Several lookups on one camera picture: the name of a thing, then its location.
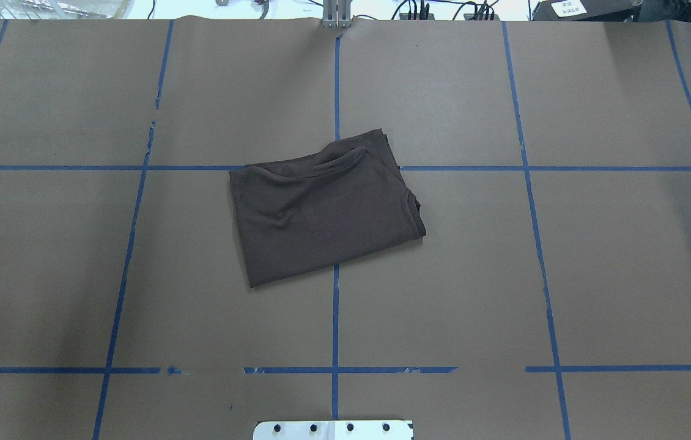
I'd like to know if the aluminium frame post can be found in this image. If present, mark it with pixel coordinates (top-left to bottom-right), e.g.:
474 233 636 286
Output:
318 0 353 29

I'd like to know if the dark brown t-shirt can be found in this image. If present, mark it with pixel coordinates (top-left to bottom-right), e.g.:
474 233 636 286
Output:
229 129 426 288

